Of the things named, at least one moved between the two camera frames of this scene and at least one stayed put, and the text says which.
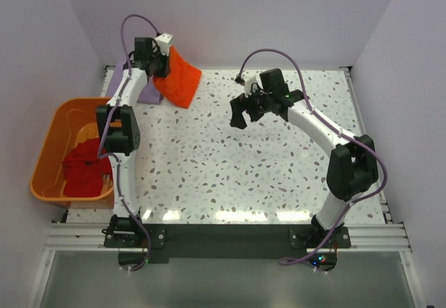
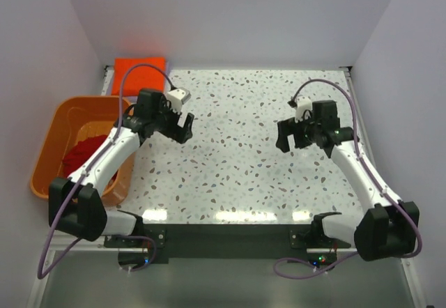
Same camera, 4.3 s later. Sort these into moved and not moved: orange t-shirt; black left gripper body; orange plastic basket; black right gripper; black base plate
Moved: black right gripper; black left gripper body; orange t-shirt
Not moved: orange plastic basket; black base plate
